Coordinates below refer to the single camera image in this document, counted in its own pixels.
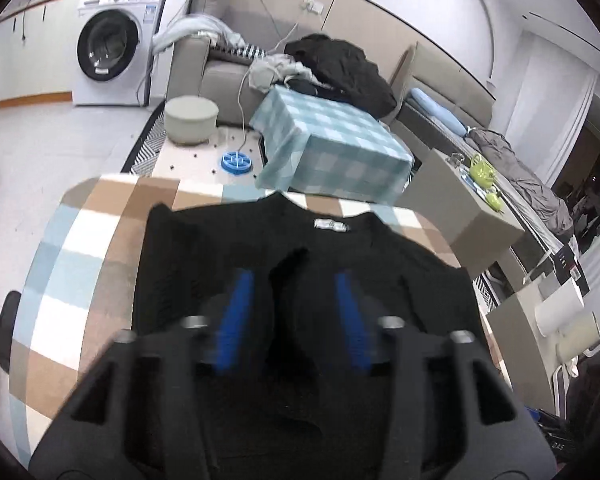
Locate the houndstooth cushion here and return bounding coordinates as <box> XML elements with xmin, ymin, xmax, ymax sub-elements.
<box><xmin>211</xmin><ymin>42</ymin><xmax>268</xmax><ymax>61</ymax></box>

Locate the round grey pouf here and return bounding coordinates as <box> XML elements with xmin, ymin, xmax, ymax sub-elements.
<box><xmin>165</xmin><ymin>96</ymin><xmax>220</xmax><ymax>146</ymax></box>

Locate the blue pet bowl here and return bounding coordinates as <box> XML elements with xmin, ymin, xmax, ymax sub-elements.
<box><xmin>220</xmin><ymin>150</ymin><xmax>254</xmax><ymax>176</ymax></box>

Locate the pale grey garment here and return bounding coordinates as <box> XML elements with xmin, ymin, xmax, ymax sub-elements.
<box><xmin>247</xmin><ymin>53</ymin><xmax>306</xmax><ymax>93</ymax></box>

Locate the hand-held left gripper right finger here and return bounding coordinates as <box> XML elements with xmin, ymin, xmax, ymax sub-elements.
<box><xmin>325</xmin><ymin>269</ymin><xmax>556</xmax><ymax>480</ymax></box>

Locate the low beige side table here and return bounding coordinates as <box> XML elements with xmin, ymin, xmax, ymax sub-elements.
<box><xmin>487</xmin><ymin>280</ymin><xmax>571</xmax><ymax>411</ymax></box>

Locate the beige upholstered bed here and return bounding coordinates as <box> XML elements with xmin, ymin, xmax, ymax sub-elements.
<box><xmin>395</xmin><ymin>42</ymin><xmax>581</xmax><ymax>281</ymax></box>

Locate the green teapot set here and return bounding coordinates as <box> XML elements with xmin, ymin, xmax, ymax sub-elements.
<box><xmin>469</xmin><ymin>154</ymin><xmax>498</xmax><ymax>183</ymax></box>

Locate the black jacket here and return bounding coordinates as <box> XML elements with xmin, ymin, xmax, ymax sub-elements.
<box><xmin>283</xmin><ymin>33</ymin><xmax>398</xmax><ymax>118</ymax></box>

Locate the black white patterned rug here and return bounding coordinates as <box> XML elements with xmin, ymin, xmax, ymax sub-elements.
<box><xmin>121</xmin><ymin>100</ymin><xmax>168</xmax><ymax>177</ymax></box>

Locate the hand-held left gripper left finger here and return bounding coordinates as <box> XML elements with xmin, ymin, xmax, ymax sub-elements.
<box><xmin>30</xmin><ymin>269</ymin><xmax>276</xmax><ymax>480</ymax></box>

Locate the grey sofa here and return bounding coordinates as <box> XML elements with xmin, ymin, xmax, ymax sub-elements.
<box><xmin>166</xmin><ymin>0</ymin><xmax>416</xmax><ymax>127</ymax></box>

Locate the grey duvet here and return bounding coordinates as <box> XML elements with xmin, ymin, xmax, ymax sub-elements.
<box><xmin>465</xmin><ymin>127</ymin><xmax>576</xmax><ymax>236</ymax></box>

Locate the white washing machine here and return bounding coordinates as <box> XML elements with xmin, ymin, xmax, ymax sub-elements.
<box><xmin>73</xmin><ymin>0</ymin><xmax>170</xmax><ymax>107</ymax></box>

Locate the black knit sweater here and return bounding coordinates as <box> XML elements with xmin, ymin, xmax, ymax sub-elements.
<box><xmin>130</xmin><ymin>191</ymin><xmax>491</xmax><ymax>480</ymax></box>

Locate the white kitchen counter cabinet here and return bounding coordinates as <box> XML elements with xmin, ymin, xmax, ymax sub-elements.
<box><xmin>0</xmin><ymin>0</ymin><xmax>173</xmax><ymax>108</ymax></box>

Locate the cream cylinder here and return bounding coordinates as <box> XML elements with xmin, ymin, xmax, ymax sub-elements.
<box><xmin>555</xmin><ymin>310</ymin><xmax>600</xmax><ymax>363</ymax></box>

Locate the light blue pillow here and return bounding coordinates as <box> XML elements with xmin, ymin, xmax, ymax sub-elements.
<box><xmin>410</xmin><ymin>88</ymin><xmax>468</xmax><ymax>137</ymax></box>

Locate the light grey throw blanket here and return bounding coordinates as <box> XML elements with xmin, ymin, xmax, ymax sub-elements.
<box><xmin>152</xmin><ymin>13</ymin><xmax>246</xmax><ymax>56</ymax></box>

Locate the beige cube side table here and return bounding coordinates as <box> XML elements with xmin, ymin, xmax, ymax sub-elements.
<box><xmin>397</xmin><ymin>147</ymin><xmax>526</xmax><ymax>276</ymax></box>

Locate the white cable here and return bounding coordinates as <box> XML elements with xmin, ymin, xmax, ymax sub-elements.
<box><xmin>235</xmin><ymin>7</ymin><xmax>326</xmax><ymax>161</ymax></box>

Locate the teal checkered tablecloth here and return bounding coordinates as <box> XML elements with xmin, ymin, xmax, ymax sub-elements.
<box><xmin>250</xmin><ymin>85</ymin><xmax>415</xmax><ymax>206</ymax></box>

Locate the brown blue checkered blanket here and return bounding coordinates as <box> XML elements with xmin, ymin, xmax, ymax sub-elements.
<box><xmin>7</xmin><ymin>174</ymin><xmax>511</xmax><ymax>471</ymax></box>

